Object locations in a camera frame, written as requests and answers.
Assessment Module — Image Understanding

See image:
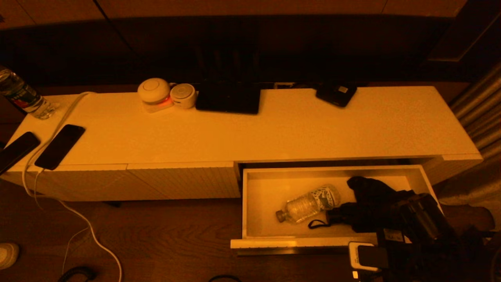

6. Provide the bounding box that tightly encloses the black umbrella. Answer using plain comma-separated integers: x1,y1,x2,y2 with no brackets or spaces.
308,176,415,233

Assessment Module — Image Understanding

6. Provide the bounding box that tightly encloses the clear plastic bottle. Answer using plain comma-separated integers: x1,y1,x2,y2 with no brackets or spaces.
275,184,341,224

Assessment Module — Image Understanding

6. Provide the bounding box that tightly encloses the white cabinet drawer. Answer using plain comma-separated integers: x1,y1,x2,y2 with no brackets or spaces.
230,164,445,256

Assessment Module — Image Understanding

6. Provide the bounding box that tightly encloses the white low cabinet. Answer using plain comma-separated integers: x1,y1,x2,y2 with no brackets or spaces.
0,85,484,202

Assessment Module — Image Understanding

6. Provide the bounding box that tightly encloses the small black labelled device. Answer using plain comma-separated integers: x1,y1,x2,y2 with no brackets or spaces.
316,81,358,107

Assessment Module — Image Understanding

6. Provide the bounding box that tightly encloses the black flat box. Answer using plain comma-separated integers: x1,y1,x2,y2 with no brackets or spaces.
195,80,261,114

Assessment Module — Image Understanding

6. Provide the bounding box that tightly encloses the small white round speaker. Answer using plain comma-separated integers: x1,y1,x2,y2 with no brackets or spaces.
169,83,196,109

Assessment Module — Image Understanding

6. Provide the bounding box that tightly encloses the white round red-lit device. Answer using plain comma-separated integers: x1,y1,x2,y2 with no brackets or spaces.
137,77,173,113

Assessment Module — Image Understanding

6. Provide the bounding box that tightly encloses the white shoe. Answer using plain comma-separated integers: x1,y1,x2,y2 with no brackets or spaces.
0,243,19,270

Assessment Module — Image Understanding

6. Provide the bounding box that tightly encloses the green label water bottle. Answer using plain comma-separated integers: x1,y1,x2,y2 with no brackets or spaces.
0,66,57,120

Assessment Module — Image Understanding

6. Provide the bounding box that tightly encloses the white and grey wrist camera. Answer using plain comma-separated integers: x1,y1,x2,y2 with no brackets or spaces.
348,242,389,273

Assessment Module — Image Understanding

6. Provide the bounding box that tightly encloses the black coiled cable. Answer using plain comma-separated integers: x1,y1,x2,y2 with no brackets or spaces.
58,266,97,282

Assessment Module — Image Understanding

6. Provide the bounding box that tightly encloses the black smartphone with cable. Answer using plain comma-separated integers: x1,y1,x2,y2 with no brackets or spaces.
34,124,85,171

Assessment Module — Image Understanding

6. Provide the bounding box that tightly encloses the white charging cable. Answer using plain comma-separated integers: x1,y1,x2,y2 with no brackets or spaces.
22,91,123,282

